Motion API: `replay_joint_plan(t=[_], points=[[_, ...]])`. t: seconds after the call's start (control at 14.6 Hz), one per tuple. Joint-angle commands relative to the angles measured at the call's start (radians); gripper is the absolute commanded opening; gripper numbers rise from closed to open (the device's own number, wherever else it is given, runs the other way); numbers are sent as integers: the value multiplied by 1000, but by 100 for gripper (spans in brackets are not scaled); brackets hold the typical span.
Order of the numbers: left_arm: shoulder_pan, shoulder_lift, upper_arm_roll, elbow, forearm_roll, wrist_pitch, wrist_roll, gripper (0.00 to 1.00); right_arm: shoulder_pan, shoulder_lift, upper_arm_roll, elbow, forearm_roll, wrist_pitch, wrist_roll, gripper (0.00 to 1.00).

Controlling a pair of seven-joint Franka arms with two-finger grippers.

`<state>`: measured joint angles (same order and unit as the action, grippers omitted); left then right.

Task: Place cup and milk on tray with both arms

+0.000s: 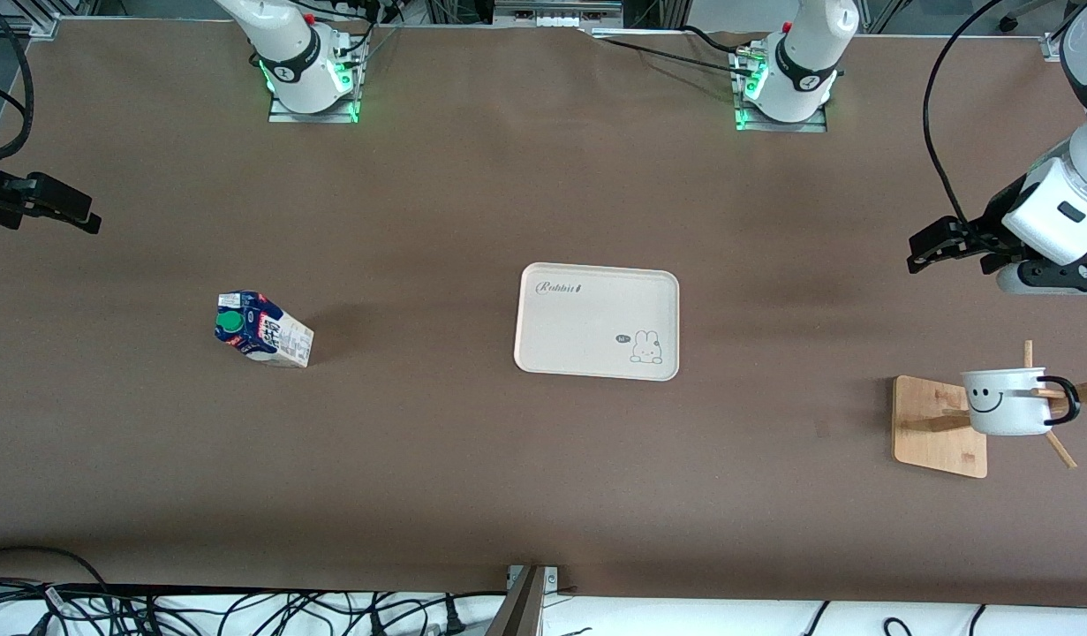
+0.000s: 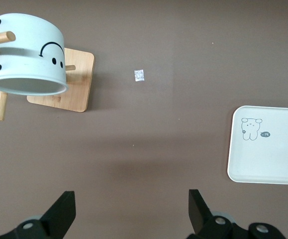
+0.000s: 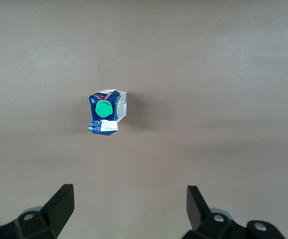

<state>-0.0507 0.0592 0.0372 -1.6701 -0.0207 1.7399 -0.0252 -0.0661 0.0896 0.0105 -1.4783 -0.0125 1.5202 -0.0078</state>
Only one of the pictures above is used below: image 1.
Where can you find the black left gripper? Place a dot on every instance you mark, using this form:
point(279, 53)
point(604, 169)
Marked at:
point(985, 231)

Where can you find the white smiley mug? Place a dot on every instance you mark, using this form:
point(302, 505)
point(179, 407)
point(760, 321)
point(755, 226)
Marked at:
point(1002, 406)

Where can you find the blue milk carton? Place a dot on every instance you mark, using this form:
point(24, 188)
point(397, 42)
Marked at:
point(269, 340)

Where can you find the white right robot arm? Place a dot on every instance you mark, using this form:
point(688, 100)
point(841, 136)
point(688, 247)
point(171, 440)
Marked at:
point(287, 53)

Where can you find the cream rabbit print tray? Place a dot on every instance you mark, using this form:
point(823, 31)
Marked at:
point(587, 327)

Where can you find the wooden mug stand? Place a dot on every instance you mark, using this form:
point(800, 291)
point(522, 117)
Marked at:
point(936, 442)

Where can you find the grey power strip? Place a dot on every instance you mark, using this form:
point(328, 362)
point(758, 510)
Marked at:
point(556, 13)

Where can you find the aluminium profile bar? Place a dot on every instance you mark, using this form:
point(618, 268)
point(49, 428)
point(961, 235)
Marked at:
point(525, 609)

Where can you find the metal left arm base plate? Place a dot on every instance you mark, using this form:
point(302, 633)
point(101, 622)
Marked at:
point(781, 126)

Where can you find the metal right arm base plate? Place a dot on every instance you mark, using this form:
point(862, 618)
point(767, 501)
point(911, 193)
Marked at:
point(313, 117)

